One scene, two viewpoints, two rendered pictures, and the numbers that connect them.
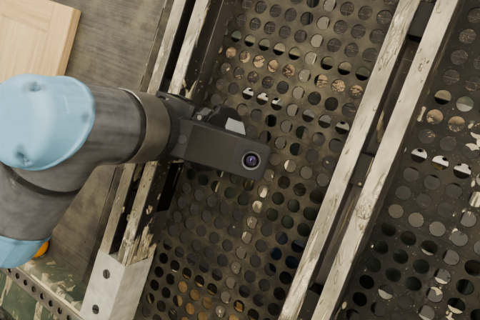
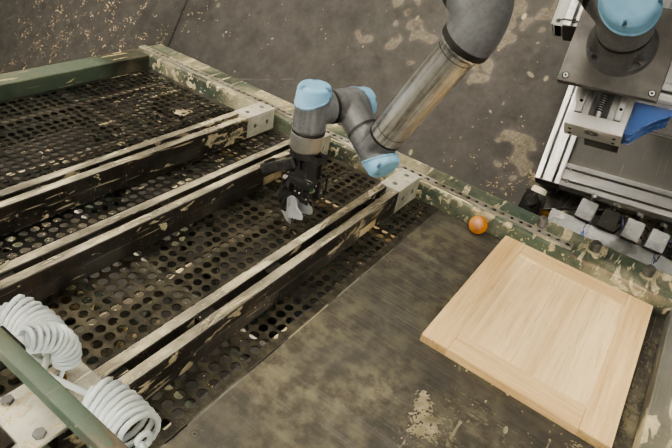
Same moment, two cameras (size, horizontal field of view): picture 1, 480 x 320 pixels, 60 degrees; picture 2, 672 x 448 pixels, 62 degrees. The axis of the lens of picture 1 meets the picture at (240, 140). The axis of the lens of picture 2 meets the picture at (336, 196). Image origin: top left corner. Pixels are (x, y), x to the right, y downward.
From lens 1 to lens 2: 1.25 m
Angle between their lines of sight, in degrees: 67
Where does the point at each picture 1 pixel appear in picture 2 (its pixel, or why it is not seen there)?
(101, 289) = (400, 179)
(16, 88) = (309, 87)
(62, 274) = (453, 210)
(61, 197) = not seen: hidden behind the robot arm
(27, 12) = (488, 358)
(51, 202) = not seen: hidden behind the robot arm
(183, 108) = (295, 176)
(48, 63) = (459, 311)
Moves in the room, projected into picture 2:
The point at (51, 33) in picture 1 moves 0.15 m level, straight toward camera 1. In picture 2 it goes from (453, 329) to (415, 266)
